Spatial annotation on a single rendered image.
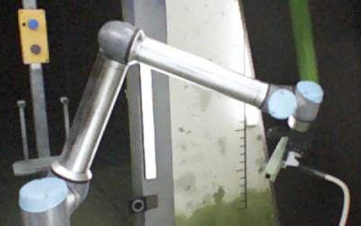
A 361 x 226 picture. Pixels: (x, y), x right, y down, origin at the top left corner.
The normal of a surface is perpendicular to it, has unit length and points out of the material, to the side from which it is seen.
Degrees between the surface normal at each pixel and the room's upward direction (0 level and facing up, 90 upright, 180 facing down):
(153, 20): 90
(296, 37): 90
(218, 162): 90
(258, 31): 90
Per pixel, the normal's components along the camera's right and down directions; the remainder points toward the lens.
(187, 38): 0.43, 0.13
